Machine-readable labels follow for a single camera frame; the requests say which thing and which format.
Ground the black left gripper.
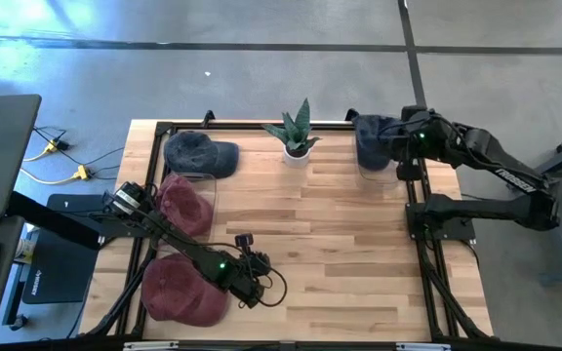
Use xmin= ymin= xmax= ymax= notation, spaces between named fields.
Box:
xmin=234 ymin=233 xmax=273 ymax=309

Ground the navy denim baseball cap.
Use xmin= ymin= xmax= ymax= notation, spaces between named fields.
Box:
xmin=355 ymin=114 xmax=405 ymax=173

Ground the maroon baseball cap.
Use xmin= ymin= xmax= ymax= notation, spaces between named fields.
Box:
xmin=140 ymin=253 xmax=230 ymax=329
xmin=155 ymin=174 xmax=215 ymax=239

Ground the faded teal-grey baseball cap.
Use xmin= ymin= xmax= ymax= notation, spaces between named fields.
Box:
xmin=163 ymin=130 xmax=240 ymax=179

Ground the clear plastic bin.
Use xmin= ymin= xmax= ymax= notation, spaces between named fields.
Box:
xmin=353 ymin=114 xmax=413 ymax=187
xmin=150 ymin=171 xmax=218 ymax=257

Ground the white plant pot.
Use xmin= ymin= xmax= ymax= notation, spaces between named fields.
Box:
xmin=283 ymin=143 xmax=311 ymax=170

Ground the green snake plant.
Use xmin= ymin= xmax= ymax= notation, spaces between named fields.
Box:
xmin=261 ymin=97 xmax=322 ymax=152

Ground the black support beam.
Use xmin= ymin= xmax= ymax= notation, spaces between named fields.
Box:
xmin=6 ymin=190 xmax=104 ymax=252

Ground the white labelled container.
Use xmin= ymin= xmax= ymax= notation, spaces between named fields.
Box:
xmin=15 ymin=228 xmax=38 ymax=264

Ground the white bracket strip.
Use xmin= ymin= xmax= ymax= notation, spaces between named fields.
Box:
xmin=122 ymin=340 xmax=181 ymax=351
xmin=395 ymin=342 xmax=453 ymax=351

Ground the black aluminium table frame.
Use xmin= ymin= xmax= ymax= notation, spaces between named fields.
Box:
xmin=85 ymin=119 xmax=495 ymax=342

